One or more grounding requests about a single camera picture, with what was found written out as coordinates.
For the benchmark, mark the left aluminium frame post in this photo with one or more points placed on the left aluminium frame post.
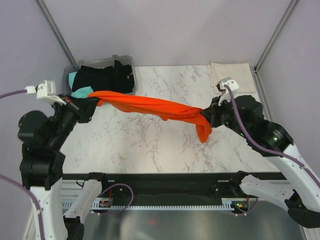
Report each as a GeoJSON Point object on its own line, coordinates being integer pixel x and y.
{"type": "Point", "coordinates": [56, 32]}

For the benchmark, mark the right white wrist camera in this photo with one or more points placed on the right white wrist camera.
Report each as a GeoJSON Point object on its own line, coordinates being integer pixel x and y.
{"type": "Point", "coordinates": [227, 87]}

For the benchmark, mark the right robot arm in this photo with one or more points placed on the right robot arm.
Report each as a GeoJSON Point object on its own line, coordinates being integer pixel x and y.
{"type": "Point", "coordinates": [244, 116]}

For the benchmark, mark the white slotted cable duct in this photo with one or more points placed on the white slotted cable duct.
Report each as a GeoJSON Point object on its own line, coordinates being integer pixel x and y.
{"type": "Point", "coordinates": [223, 205]}

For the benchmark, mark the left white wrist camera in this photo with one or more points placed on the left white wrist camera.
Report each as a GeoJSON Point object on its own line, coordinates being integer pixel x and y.
{"type": "Point", "coordinates": [46, 92]}

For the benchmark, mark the cream folded cloth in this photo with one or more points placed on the cream folded cloth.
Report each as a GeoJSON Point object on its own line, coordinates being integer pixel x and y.
{"type": "Point", "coordinates": [240, 72]}

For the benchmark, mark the orange t-shirt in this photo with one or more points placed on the orange t-shirt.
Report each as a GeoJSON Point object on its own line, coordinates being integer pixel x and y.
{"type": "Point", "coordinates": [165, 109]}

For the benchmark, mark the teal garment in bin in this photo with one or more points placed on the teal garment in bin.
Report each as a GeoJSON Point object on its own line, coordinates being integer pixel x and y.
{"type": "Point", "coordinates": [81, 92]}

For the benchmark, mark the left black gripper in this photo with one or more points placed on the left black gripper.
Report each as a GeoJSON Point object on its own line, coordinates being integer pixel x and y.
{"type": "Point", "coordinates": [83, 107]}

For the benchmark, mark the clear plastic storage bin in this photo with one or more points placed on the clear plastic storage bin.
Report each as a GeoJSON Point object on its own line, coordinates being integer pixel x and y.
{"type": "Point", "coordinates": [102, 63]}

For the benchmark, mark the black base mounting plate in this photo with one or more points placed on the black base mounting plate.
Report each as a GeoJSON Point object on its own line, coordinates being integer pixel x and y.
{"type": "Point", "coordinates": [167, 188]}

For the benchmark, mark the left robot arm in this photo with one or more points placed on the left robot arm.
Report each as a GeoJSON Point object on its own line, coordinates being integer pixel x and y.
{"type": "Point", "coordinates": [42, 163]}

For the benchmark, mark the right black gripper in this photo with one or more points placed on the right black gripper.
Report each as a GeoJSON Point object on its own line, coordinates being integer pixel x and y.
{"type": "Point", "coordinates": [211, 111]}

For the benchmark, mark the right aluminium frame post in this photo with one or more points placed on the right aluminium frame post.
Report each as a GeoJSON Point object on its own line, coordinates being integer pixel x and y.
{"type": "Point", "coordinates": [276, 33]}

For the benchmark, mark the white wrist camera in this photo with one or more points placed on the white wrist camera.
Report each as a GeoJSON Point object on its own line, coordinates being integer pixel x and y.
{"type": "Point", "coordinates": [46, 92]}
{"type": "Point", "coordinates": [227, 87]}

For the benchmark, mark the aluminium frame post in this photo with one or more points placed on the aluminium frame post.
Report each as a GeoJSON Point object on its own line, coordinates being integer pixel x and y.
{"type": "Point", "coordinates": [56, 32]}
{"type": "Point", "coordinates": [276, 33]}

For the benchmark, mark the black garment in bin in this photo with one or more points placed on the black garment in bin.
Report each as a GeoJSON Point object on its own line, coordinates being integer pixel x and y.
{"type": "Point", "coordinates": [116, 78]}

